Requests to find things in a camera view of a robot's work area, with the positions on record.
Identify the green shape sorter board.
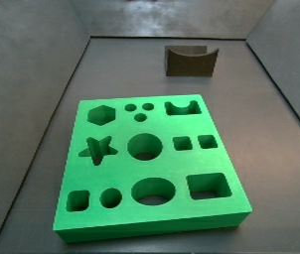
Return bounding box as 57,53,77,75
54,94,252,243

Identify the dark curved holder block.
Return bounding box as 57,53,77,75
165,46,220,76

